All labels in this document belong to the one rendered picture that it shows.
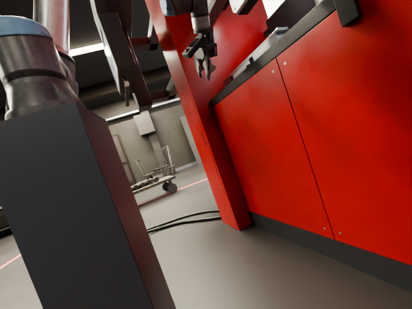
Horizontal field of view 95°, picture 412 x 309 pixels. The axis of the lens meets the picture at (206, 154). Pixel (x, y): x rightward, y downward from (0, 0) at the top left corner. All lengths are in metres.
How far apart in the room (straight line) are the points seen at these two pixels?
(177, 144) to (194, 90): 6.68
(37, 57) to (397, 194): 0.92
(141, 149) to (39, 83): 7.49
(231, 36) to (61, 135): 1.36
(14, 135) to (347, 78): 0.78
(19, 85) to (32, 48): 0.09
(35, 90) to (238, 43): 1.34
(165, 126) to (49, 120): 7.57
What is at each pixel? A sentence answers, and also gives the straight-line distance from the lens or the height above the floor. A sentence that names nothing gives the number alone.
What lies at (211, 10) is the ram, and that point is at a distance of 1.38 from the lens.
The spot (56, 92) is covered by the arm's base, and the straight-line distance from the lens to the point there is 0.54.
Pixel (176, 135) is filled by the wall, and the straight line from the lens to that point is 7.94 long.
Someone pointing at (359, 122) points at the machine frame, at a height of 0.53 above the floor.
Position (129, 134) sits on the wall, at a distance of 8.08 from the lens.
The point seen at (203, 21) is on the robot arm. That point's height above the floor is 1.09.
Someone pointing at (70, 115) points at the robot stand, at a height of 0.75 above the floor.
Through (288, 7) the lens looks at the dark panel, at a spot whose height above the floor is 1.28.
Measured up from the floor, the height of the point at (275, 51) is 0.85.
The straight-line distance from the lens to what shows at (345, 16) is 0.67.
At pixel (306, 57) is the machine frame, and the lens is 0.74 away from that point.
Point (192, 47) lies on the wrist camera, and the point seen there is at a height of 1.02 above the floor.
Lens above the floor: 0.61
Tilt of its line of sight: 3 degrees down
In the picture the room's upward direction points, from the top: 19 degrees counter-clockwise
